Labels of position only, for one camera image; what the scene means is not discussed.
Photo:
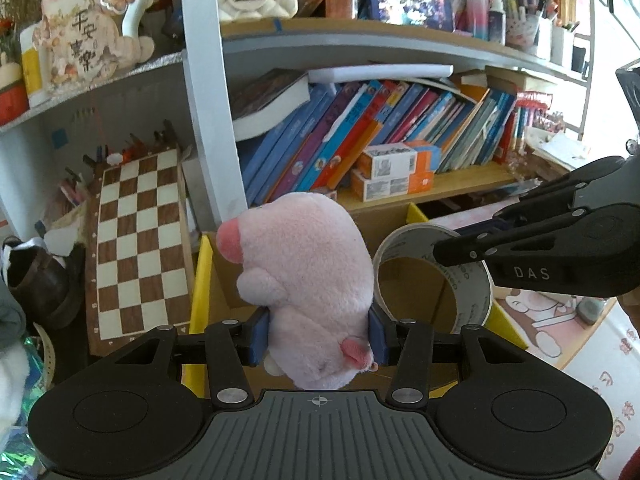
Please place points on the brown leather shoe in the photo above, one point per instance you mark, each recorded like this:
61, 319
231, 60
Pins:
40, 285

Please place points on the orange and white carton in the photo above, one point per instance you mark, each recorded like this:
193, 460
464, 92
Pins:
395, 160
390, 185

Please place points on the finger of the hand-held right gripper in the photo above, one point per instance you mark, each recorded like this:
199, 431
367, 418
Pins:
480, 250
575, 180

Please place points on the iridescent foil bag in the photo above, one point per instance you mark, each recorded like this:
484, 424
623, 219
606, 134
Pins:
30, 400

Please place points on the large white tape roll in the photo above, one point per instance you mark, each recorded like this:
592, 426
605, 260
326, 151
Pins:
475, 305

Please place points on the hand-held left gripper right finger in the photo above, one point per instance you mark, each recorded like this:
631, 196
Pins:
378, 338

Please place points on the rabbit-shaped decoration plaque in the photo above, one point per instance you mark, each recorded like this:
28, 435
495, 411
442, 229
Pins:
85, 45

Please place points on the pink plush pig toy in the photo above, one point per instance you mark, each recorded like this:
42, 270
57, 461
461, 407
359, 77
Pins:
305, 280

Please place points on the yellow and white box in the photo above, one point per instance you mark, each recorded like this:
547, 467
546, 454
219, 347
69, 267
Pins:
34, 70

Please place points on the row of colourful books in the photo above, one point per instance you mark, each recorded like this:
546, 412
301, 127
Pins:
400, 120

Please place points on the wooden chessboard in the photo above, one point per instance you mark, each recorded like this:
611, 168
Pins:
137, 250

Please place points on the white pen cup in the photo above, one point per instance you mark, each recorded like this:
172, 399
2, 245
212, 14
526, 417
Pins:
562, 47
530, 35

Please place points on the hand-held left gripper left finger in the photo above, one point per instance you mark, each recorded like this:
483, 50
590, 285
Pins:
259, 336

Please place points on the blue picture box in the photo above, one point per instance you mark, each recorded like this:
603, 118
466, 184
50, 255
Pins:
410, 7

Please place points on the stack of papers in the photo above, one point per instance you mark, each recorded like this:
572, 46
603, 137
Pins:
560, 150

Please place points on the white bookshelf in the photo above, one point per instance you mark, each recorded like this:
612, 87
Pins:
205, 110

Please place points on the pink and white bottle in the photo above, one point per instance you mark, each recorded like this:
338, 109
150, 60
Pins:
477, 5

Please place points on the thick dark-covered book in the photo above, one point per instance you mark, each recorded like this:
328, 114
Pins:
265, 100

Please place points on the bunch of pencils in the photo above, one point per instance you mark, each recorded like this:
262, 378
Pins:
125, 147

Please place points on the printed cartoon mat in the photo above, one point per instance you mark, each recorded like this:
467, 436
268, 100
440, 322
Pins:
590, 360

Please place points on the yellow-edged cardboard box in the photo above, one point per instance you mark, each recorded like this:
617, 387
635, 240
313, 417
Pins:
200, 300

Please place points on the dark spray bottle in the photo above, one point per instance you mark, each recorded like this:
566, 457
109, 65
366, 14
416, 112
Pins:
497, 22

